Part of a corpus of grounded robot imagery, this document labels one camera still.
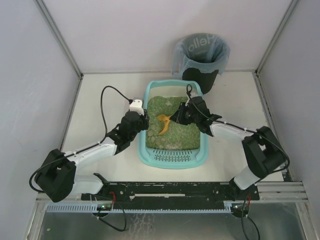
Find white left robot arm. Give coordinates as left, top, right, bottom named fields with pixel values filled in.
left=29, top=109, right=149, bottom=203

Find aluminium frame post left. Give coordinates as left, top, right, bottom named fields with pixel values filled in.
left=34, top=0, right=84, bottom=79

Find black right camera cable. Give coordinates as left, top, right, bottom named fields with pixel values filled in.
left=185, top=84, right=290, bottom=173

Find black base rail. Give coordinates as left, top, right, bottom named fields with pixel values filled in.
left=81, top=181, right=260, bottom=207

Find orange litter scoop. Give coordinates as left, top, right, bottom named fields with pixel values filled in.
left=157, top=114, right=171, bottom=136

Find black trash bin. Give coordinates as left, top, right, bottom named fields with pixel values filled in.
left=182, top=68, right=218, bottom=94

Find black left camera cable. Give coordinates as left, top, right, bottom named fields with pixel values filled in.
left=100, top=85, right=135, bottom=143

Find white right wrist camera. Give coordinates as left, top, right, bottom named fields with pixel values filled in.
left=188, top=91, right=202, bottom=101

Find teal cat litter box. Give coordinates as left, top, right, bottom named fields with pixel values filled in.
left=137, top=79, right=209, bottom=169

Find aluminium frame post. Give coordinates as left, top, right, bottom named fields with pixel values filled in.
left=34, top=0, right=84, bottom=79
left=257, top=0, right=301, bottom=73

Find blue plastic bin liner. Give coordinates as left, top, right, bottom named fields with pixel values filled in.
left=171, top=33, right=231, bottom=78

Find black camera cable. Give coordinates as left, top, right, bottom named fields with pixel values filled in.
left=185, top=84, right=290, bottom=173
left=100, top=85, right=135, bottom=143

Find green litter pellets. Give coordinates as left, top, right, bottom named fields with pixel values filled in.
left=145, top=96, right=201, bottom=151

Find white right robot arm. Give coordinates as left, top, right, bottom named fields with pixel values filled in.
left=169, top=96, right=291, bottom=200

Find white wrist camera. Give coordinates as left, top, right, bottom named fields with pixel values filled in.
left=129, top=98, right=145, bottom=116
left=188, top=91, right=202, bottom=101

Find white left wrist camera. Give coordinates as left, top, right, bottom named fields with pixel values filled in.
left=129, top=98, right=145, bottom=116

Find aluminium frame post right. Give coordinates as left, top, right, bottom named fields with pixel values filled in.
left=257, top=0, right=301, bottom=73

